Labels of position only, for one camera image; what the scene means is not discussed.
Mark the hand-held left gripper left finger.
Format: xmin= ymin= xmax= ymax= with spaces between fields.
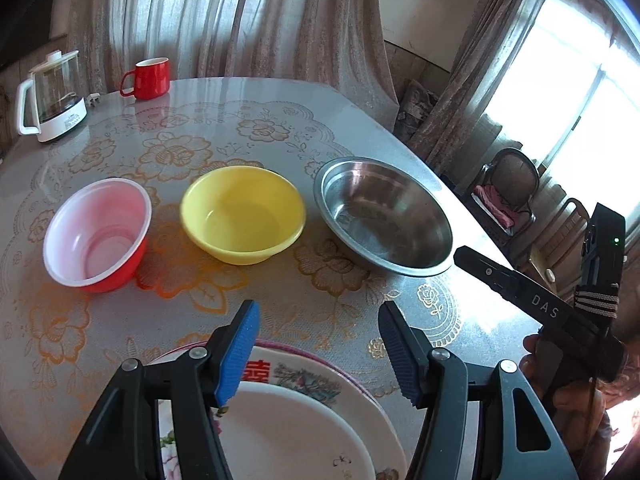
xmin=59 ymin=300 xmax=262 ymax=480

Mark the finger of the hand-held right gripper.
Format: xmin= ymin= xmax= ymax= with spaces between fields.
xmin=453 ymin=246 xmax=571 ymax=323

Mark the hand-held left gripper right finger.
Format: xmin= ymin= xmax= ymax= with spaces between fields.
xmin=378 ymin=301 xmax=580 ymax=480

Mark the red and blue printed plate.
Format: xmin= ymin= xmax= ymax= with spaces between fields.
xmin=155 ymin=347 xmax=408 ymax=480

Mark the large purple-rimmed floral plate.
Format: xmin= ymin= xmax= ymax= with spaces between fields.
xmin=149 ymin=339 xmax=391 ymax=416

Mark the small floral plate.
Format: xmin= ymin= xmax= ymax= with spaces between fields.
xmin=159 ymin=385 xmax=377 ymax=480

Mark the stainless steel bowl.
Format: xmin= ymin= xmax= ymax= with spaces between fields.
xmin=313 ymin=156 xmax=455 ymax=278

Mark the yellow plastic bowl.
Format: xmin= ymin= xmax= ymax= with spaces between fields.
xmin=180 ymin=166 xmax=307 ymax=266

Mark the red plastic bowl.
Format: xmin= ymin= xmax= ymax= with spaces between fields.
xmin=42 ymin=178 xmax=153 ymax=294

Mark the person's right hand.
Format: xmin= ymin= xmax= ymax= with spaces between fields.
xmin=519 ymin=334 xmax=612 ymax=467

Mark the pink cushion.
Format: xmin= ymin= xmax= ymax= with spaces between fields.
xmin=474 ymin=185 xmax=521 ymax=228

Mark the light wooden chair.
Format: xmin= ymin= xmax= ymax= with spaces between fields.
xmin=530 ymin=197 xmax=601 ymax=291

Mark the dark round-backed chair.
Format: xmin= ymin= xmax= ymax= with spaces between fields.
xmin=470 ymin=148 xmax=541 ymax=233

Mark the grey bundle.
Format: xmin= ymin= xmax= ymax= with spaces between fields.
xmin=395 ymin=80 xmax=441 ymax=143

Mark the bright window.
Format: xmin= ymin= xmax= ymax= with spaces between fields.
xmin=482 ymin=0 xmax=640 ymax=181

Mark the lace floral table mat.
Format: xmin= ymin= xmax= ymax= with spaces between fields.
xmin=0 ymin=102 xmax=461 ymax=480

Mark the narrow beige curtain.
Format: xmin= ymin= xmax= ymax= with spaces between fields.
xmin=407 ymin=0 xmax=556 ymax=161

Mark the red mug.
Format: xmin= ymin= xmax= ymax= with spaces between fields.
xmin=119 ymin=57 xmax=171 ymax=101

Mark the white glass electric kettle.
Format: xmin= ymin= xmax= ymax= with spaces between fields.
xmin=15 ymin=50 xmax=89 ymax=144

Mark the wide beige curtain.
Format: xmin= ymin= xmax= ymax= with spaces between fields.
xmin=50 ymin=0 xmax=401 ymax=106

